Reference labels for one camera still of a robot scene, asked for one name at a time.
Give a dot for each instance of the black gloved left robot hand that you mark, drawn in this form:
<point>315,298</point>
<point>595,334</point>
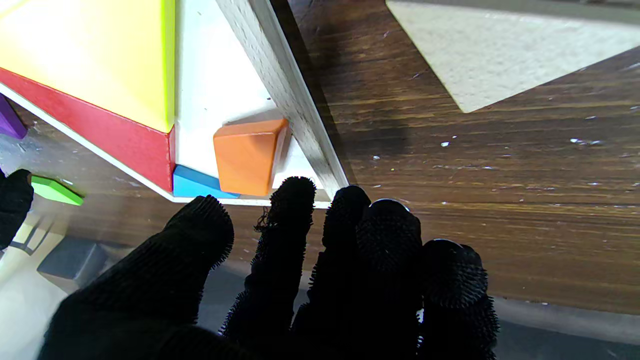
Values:
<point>165,290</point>

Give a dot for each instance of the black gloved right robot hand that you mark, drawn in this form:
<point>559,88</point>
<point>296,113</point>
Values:
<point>15,205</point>

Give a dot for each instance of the small blue tangram triangle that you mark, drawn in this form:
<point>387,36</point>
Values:
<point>197,182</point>

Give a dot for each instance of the large red tangram triangle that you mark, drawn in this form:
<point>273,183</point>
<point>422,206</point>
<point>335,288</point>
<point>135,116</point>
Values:
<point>115,135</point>

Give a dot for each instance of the orange tangram parallelogram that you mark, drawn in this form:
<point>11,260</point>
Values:
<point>247,155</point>

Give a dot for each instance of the large yellow tangram triangle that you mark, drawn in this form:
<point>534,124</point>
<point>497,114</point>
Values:
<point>95,55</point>

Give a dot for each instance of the green tangram square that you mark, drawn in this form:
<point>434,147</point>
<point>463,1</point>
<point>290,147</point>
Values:
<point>55,191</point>

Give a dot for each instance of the purple tangram triangle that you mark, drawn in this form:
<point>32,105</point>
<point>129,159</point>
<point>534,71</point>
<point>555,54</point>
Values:
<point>10,122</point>

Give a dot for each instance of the square wooden tangram tray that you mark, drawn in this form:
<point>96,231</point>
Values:
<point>220,75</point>

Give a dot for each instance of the natural wood tangram triangle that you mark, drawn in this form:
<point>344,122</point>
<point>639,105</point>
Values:
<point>500,50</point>

